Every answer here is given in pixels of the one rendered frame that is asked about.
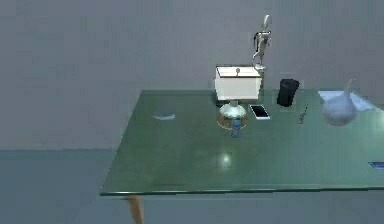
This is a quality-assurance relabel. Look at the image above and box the small blue bottle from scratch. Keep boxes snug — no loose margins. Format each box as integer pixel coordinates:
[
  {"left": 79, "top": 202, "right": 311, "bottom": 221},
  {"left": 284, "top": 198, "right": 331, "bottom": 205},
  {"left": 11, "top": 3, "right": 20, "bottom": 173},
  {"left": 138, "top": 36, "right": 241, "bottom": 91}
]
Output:
[{"left": 231, "top": 117, "right": 242, "bottom": 139}]

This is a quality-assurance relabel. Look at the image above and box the black cylinder cup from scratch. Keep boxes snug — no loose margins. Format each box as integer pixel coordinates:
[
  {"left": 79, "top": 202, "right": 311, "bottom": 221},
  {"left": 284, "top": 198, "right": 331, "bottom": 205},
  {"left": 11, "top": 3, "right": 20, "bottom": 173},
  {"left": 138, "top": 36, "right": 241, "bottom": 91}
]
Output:
[{"left": 276, "top": 78, "right": 301, "bottom": 108}]

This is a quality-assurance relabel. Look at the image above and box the small white flat object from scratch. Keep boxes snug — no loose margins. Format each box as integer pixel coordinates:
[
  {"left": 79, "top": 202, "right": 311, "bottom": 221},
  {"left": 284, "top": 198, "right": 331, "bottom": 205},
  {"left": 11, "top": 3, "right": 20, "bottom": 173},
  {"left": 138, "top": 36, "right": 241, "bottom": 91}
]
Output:
[{"left": 152, "top": 113, "right": 177, "bottom": 121}]

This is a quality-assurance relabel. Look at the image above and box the green glass table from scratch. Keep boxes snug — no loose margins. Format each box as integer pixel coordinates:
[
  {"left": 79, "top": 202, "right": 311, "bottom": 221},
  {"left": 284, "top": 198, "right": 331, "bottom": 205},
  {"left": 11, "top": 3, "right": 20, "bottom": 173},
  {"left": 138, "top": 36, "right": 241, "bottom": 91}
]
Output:
[{"left": 99, "top": 88, "right": 384, "bottom": 224}]

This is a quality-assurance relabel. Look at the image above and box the white shade table lamp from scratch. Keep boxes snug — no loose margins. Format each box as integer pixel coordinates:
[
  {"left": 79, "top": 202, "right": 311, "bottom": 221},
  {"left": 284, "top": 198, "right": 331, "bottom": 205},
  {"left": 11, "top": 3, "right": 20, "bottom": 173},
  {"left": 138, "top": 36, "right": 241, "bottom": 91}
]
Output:
[{"left": 213, "top": 64, "right": 263, "bottom": 131}]

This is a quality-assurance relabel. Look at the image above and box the pale grey round vase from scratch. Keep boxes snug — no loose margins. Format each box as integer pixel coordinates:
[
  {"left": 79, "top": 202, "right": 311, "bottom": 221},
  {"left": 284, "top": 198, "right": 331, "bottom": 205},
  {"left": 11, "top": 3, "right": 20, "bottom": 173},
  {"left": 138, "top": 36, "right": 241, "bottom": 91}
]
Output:
[{"left": 320, "top": 79, "right": 358, "bottom": 127}]

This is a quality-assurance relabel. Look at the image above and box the silver figure statue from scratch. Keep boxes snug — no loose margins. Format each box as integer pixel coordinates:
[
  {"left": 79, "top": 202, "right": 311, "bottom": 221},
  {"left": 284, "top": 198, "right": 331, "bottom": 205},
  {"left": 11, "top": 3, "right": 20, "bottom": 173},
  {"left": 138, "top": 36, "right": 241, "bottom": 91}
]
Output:
[{"left": 251, "top": 14, "right": 273, "bottom": 72}]

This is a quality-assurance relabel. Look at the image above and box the white smartphone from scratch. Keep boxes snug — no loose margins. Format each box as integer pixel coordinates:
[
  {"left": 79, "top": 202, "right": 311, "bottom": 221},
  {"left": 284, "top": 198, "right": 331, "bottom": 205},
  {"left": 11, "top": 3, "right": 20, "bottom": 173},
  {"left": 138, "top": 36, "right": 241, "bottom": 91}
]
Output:
[{"left": 249, "top": 104, "right": 271, "bottom": 121}]

